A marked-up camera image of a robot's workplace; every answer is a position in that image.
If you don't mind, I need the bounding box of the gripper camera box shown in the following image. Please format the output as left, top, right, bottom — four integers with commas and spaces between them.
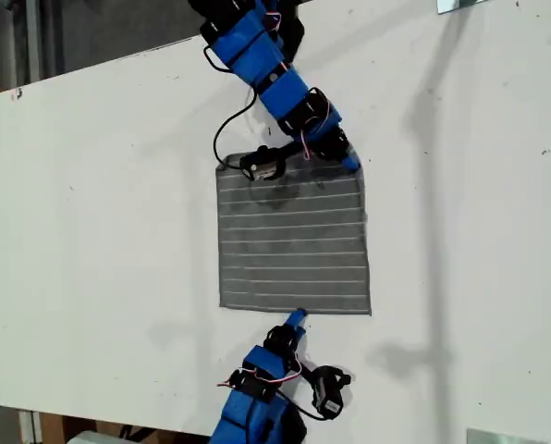
311, 364, 352, 421
239, 144, 288, 181

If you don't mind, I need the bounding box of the shiny metal bracket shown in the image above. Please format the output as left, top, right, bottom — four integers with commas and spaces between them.
435, 0, 489, 16

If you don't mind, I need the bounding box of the grey striped square towel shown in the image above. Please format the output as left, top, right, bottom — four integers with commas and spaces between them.
214, 138, 373, 318

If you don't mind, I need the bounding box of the white table leg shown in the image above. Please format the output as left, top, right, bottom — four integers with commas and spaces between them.
18, 409, 43, 444

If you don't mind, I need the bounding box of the camera black cable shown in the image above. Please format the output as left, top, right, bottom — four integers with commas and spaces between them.
275, 387, 328, 423
202, 44, 260, 167

